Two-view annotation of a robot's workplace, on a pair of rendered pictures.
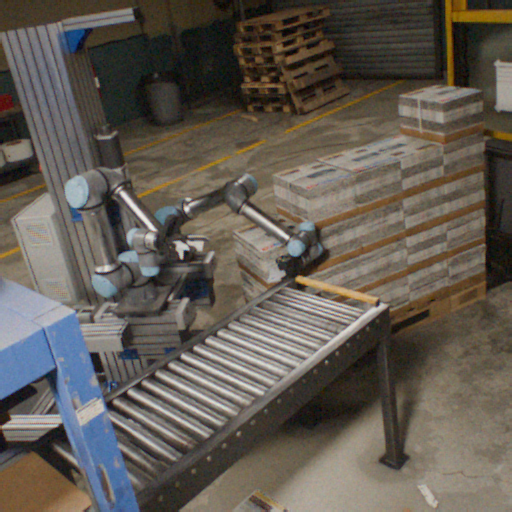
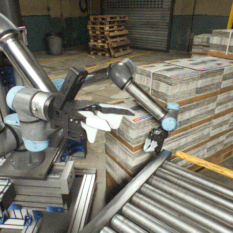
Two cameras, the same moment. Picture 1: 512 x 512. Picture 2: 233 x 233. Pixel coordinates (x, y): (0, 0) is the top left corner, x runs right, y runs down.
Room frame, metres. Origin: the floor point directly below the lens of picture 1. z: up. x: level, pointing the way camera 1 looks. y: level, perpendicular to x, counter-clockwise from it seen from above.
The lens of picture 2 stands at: (1.77, 0.29, 1.44)
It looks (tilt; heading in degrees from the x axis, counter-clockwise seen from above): 27 degrees down; 350
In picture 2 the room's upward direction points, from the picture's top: straight up
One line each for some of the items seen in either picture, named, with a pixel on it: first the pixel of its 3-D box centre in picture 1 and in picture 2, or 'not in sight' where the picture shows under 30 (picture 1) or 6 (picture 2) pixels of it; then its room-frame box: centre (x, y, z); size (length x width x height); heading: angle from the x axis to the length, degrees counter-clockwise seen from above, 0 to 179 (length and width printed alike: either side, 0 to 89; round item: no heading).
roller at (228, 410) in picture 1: (197, 394); not in sight; (1.90, 0.29, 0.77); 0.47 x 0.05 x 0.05; 42
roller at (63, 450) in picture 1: (90, 472); not in sight; (1.60, 0.63, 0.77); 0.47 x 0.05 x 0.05; 42
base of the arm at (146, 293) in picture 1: (140, 289); (26, 151); (2.64, 0.54, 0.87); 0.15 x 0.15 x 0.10
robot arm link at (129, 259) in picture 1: (133, 266); (20, 129); (2.64, 0.55, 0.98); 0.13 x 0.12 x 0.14; 140
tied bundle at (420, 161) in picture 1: (401, 165); (212, 73); (3.47, -0.90, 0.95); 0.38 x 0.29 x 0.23; 23
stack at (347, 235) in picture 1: (347, 274); (171, 138); (3.30, -0.50, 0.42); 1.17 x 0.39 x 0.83; 113
